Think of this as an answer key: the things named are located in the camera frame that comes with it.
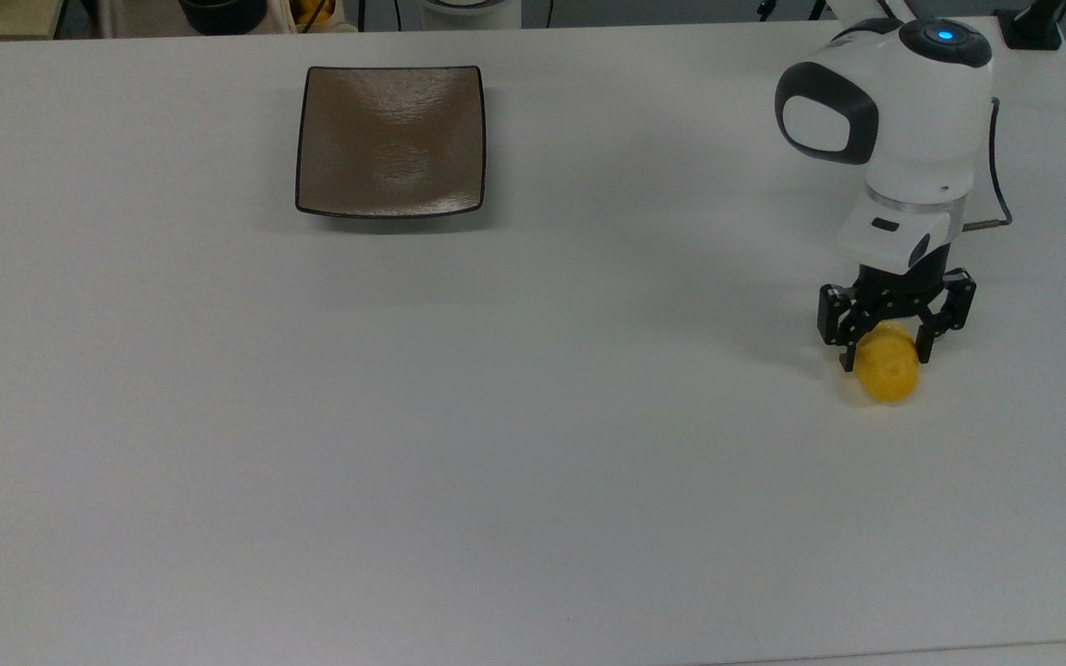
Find square brown ceramic plate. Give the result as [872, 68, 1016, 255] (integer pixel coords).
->
[295, 65, 488, 221]

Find black tripod legs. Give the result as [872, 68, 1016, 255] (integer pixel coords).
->
[755, 0, 832, 22]

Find black square stand base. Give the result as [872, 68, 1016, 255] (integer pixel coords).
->
[994, 0, 1066, 51]

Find yellow potato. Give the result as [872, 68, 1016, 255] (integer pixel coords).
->
[852, 324, 921, 404]

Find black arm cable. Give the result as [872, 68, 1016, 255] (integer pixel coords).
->
[962, 96, 1015, 228]

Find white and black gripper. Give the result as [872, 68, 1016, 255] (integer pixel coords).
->
[818, 208, 977, 371]

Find dark round bowl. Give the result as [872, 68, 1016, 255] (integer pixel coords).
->
[179, 0, 268, 36]

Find white round container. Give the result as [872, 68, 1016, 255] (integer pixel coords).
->
[416, 0, 524, 31]

